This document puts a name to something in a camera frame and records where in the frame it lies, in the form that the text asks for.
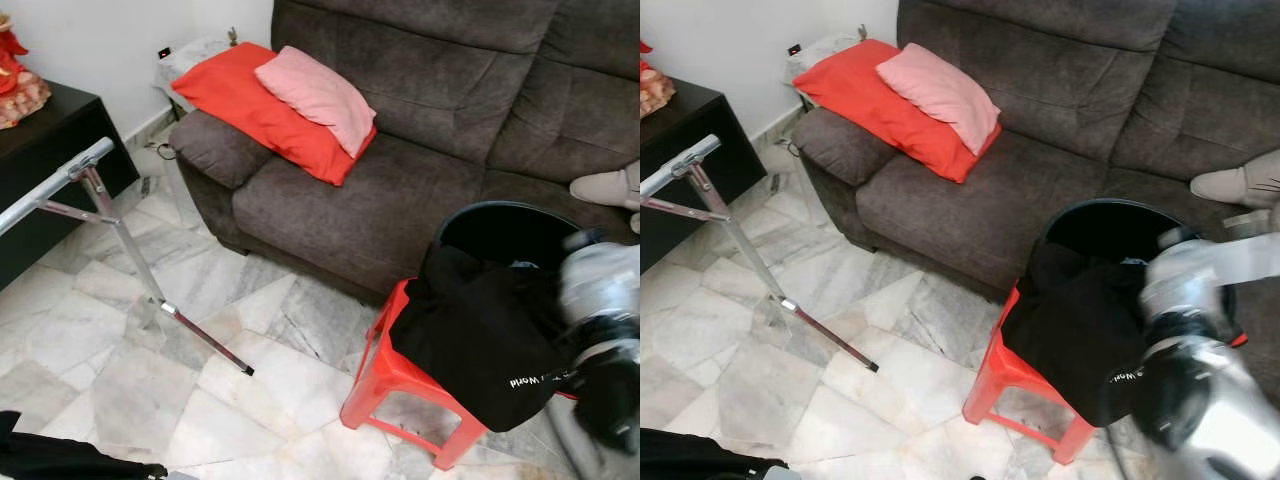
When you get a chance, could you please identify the red laughing Buddha figurine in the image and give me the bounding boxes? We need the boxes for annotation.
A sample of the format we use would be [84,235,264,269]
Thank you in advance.
[640,38,677,118]
[0,12,53,131]

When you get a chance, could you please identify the red pillow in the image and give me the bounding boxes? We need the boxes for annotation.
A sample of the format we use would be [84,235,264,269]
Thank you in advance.
[792,38,1003,186]
[170,42,379,188]

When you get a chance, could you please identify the red plastic stool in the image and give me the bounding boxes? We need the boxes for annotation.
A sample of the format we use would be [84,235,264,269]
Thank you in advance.
[340,277,491,471]
[962,285,1099,466]

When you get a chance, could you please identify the pink pillow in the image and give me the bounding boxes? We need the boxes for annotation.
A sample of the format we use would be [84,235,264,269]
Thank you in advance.
[876,43,1002,157]
[254,45,378,159]

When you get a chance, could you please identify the white marble side table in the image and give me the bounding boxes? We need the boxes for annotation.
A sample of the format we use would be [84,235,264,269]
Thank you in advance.
[153,35,236,111]
[785,30,863,101]

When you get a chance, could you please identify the black TV cabinet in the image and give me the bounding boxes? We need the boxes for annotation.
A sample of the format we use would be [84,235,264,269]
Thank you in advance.
[0,80,141,291]
[640,78,769,273]

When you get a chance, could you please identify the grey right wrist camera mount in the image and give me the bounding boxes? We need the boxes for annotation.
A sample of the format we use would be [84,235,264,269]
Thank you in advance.
[556,230,641,321]
[1138,228,1280,319]

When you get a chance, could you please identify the plain black garment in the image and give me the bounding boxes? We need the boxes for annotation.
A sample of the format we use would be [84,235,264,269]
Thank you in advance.
[0,410,166,480]
[640,428,791,480]

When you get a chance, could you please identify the dark grey fabric sofa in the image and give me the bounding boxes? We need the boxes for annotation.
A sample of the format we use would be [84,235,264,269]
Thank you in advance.
[795,0,1280,301]
[168,0,641,306]

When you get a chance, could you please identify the silver metal clothes rack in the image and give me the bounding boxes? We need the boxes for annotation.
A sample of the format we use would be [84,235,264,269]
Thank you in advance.
[0,137,256,378]
[640,133,881,374]

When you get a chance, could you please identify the black round bin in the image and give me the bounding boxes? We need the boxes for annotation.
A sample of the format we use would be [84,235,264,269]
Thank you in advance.
[432,200,591,301]
[1040,197,1241,331]

